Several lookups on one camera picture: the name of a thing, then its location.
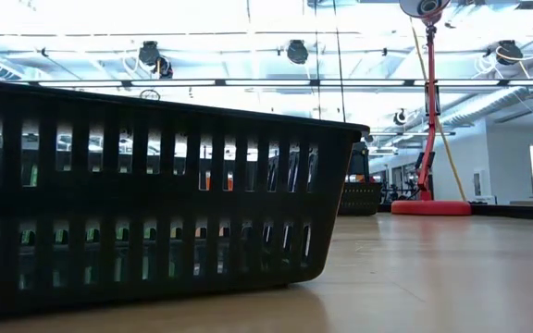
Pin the black overhead light bar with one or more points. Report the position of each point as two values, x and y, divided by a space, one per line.
266 82

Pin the small dark hanging fixture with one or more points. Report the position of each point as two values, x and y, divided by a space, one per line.
164 68

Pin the black plastic slotted basket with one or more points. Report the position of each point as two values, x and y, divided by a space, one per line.
155 199
360 199

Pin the black background machine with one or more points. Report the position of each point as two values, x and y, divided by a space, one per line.
359 162

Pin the black round ceiling fixture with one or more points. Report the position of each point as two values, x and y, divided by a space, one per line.
149 52
510 52
297 52
400 117

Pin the red desk lamp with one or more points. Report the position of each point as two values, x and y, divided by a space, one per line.
430 208

